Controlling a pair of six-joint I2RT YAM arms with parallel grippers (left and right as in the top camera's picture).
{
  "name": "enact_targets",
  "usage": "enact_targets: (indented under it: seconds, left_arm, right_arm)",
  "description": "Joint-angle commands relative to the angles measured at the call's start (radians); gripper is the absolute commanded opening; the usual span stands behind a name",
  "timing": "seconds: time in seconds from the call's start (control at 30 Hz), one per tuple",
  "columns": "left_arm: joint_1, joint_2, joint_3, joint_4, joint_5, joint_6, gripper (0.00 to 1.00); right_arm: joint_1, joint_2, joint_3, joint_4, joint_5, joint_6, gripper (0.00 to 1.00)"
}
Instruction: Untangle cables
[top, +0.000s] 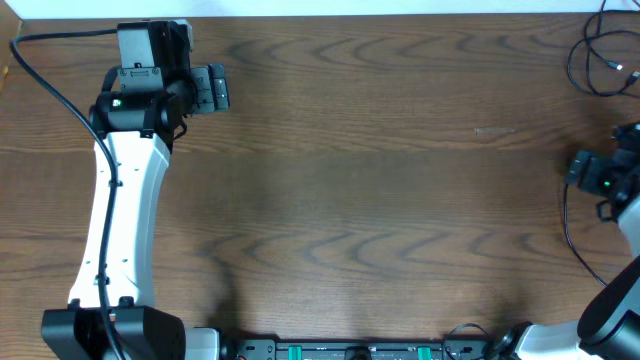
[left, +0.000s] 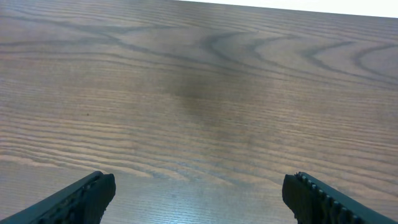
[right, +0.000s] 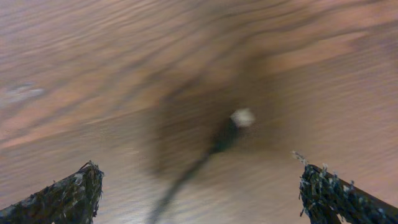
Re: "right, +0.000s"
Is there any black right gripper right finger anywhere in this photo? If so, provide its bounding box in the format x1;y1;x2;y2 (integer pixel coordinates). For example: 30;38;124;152
292;151;397;224

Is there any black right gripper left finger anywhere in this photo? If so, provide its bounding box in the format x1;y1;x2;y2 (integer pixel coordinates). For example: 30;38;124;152
1;161;104;224

